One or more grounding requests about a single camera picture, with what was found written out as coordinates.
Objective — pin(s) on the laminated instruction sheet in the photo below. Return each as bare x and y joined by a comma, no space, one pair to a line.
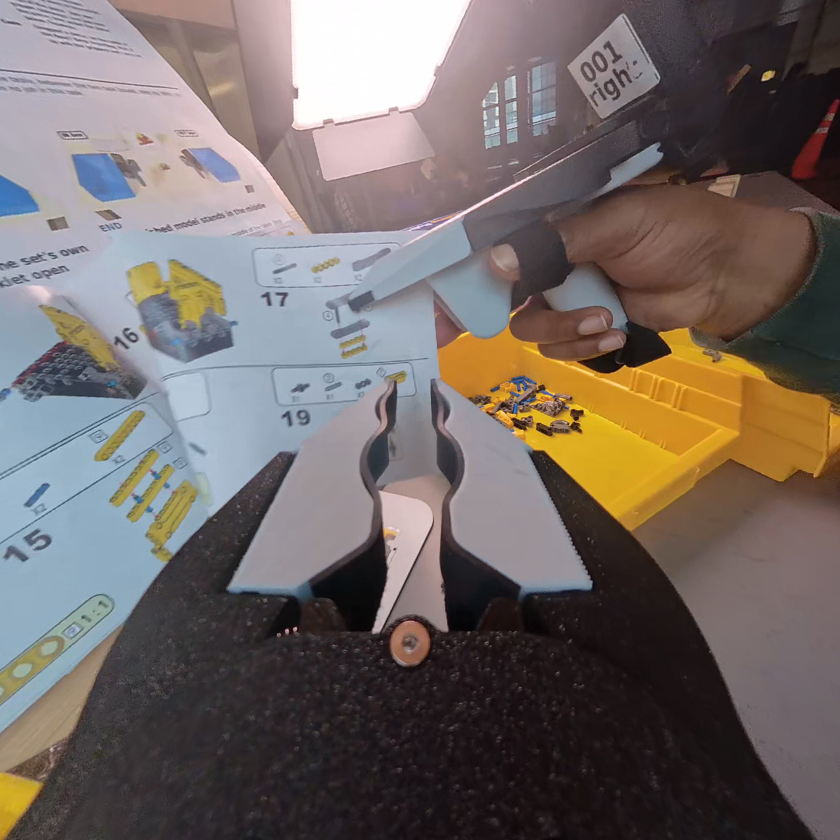
98,131

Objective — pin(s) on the lego instruction booklet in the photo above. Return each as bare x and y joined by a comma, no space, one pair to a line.
229,367

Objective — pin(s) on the heap of grey blue lego parts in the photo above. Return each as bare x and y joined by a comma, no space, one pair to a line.
525,407

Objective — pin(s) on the person's right forearm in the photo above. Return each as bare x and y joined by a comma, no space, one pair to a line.
807,341

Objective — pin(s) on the person's right hand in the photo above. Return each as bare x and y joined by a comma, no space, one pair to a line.
689,256

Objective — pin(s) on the orange traffic cone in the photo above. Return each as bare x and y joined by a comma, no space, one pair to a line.
817,144

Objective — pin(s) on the dark framed window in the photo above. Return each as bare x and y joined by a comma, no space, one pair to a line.
518,105

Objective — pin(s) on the yellow plastic bin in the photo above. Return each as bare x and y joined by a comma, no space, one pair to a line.
16,800

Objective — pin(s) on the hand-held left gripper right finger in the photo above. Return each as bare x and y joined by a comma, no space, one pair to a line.
512,525

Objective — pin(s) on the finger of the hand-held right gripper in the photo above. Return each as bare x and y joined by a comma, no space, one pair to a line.
420,259

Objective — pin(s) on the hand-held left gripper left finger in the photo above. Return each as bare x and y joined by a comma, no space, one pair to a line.
308,525

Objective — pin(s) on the yellow divided parts bin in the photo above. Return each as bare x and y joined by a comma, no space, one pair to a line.
689,426

